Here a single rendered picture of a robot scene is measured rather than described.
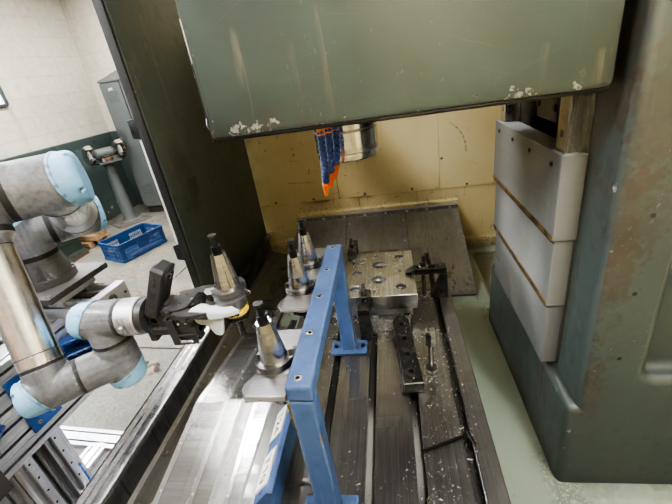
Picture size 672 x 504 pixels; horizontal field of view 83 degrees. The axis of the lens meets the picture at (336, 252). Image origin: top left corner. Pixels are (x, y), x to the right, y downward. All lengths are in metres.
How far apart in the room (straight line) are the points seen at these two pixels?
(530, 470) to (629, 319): 0.51
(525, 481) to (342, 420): 0.51
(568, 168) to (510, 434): 0.77
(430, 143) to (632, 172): 1.38
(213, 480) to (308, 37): 1.02
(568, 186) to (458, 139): 1.25
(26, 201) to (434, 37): 0.79
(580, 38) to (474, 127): 1.38
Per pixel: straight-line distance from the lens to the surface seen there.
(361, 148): 0.95
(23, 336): 0.93
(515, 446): 1.28
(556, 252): 0.93
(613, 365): 0.99
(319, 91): 0.68
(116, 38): 1.41
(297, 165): 2.11
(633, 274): 0.87
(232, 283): 0.70
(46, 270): 1.39
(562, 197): 0.87
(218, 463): 1.19
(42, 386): 0.94
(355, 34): 0.67
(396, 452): 0.90
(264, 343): 0.61
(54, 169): 0.95
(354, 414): 0.96
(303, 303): 0.77
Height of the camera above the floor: 1.63
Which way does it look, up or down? 26 degrees down
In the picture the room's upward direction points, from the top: 9 degrees counter-clockwise
